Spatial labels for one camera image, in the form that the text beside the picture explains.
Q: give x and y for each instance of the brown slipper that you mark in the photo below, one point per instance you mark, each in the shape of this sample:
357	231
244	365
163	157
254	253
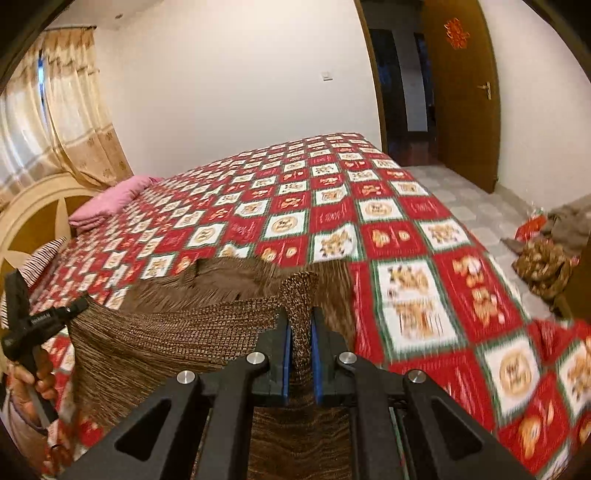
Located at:
511	244

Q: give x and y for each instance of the red plastic bag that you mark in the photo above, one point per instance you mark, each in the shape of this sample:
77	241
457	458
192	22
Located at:
531	226

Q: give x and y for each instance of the brown knitted sweater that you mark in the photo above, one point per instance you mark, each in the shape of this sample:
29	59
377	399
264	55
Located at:
161	332

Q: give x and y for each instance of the dark wooden door frame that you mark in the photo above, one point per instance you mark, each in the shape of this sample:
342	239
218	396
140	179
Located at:
375	92

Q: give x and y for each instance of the beige patterned curtain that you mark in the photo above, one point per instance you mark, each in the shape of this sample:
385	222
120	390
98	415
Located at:
78	115

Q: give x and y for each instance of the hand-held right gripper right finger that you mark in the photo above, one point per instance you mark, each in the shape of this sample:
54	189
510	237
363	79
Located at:
316	364

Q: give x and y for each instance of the red checked printed bed cover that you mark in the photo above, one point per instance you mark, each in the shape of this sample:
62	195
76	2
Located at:
369	207

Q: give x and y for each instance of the brown wooden door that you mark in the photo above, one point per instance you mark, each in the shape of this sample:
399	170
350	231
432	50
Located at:
461	115

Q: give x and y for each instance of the pink folded blanket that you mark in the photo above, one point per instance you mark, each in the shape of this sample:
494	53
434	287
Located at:
115	198

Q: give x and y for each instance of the person's left hand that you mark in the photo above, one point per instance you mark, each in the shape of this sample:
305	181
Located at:
44	378

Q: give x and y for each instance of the striped pillow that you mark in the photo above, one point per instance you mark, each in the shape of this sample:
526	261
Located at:
44	258

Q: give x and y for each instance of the cream wooden headboard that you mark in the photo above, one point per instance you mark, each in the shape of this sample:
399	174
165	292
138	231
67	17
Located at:
27	212

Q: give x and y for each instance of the window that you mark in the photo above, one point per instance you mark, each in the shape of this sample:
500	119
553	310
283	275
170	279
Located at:
44	74

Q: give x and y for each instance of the red paper door decoration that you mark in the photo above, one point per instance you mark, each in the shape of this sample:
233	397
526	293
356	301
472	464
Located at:
454	33

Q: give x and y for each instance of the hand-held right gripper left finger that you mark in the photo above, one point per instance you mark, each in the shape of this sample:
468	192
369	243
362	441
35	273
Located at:
287	364

